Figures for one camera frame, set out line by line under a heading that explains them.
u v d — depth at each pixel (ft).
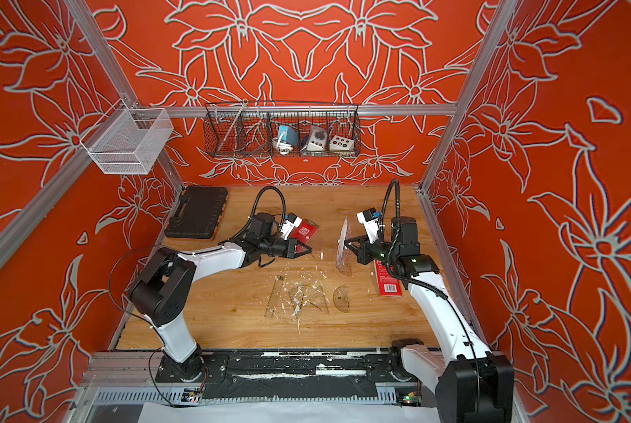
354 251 2.44
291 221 2.67
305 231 3.40
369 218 2.21
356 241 2.33
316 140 2.97
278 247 2.52
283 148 2.79
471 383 1.23
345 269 3.04
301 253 2.73
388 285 2.88
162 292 1.58
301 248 2.82
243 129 3.21
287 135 2.75
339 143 3.09
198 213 3.42
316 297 2.87
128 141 2.95
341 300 2.82
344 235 2.50
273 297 2.87
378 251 2.19
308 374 2.39
